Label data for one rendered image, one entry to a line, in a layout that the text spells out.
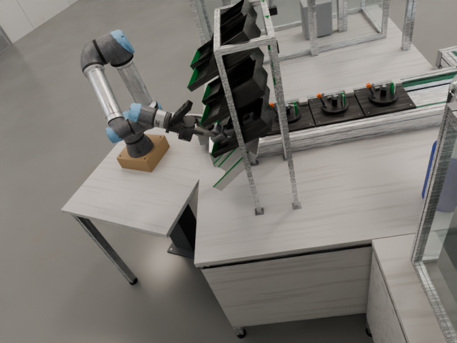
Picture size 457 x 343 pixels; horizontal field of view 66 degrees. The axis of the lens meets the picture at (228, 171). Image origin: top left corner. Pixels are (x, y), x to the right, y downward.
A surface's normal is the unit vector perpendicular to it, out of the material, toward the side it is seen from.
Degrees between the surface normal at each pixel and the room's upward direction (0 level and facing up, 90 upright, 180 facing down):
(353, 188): 0
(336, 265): 90
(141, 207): 0
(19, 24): 90
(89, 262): 0
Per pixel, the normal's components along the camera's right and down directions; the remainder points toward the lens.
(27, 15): 0.90, 0.12
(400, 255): -0.22, -0.70
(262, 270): 0.02, 0.70
